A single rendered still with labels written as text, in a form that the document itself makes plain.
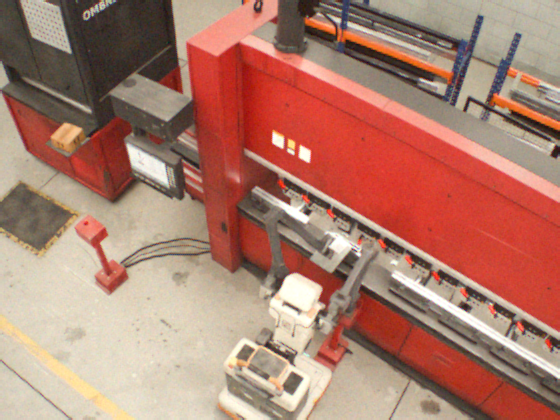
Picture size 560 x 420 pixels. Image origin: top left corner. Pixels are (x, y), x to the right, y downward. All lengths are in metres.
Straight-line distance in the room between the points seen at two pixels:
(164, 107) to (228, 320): 2.02
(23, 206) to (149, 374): 2.26
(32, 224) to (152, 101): 2.53
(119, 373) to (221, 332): 0.89
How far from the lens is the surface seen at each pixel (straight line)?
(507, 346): 3.79
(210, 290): 4.78
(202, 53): 3.22
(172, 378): 4.47
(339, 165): 3.31
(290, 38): 3.11
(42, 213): 5.64
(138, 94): 3.50
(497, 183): 2.79
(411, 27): 5.20
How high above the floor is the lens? 4.12
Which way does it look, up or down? 52 degrees down
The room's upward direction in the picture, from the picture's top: 3 degrees clockwise
